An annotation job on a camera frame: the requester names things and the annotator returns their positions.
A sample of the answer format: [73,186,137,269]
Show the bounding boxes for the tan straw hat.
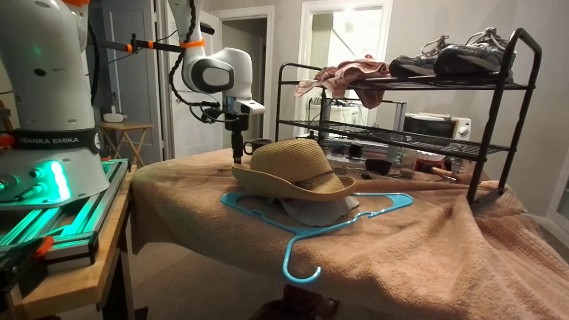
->
[230,138,359,205]

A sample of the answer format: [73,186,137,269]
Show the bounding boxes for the brown blanket table cover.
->
[128,147,569,320]

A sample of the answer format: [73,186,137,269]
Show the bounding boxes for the orange handled tool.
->
[413,159,463,186]

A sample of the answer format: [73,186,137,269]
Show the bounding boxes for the blue plastic clothes hanger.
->
[219,189,416,287]

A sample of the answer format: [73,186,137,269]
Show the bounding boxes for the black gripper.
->
[223,111,251,166]

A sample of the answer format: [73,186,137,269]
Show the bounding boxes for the black shoes on rack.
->
[434,26,516,81]

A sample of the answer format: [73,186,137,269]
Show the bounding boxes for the white toaster oven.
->
[402,111,475,145]

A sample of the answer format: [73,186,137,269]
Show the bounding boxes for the wooden folding tray table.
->
[96,120,155,171]

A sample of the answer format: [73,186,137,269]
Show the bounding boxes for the black metal shoe rack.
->
[272,26,544,207]

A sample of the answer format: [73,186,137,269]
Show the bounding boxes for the orange white striped cloth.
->
[294,56,393,113]

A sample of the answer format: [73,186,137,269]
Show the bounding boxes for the small white bowl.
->
[102,106,128,125]

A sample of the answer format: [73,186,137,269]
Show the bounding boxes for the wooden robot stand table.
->
[7,168,137,320]

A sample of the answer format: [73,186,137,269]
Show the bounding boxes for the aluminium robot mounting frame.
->
[0,155,132,276]

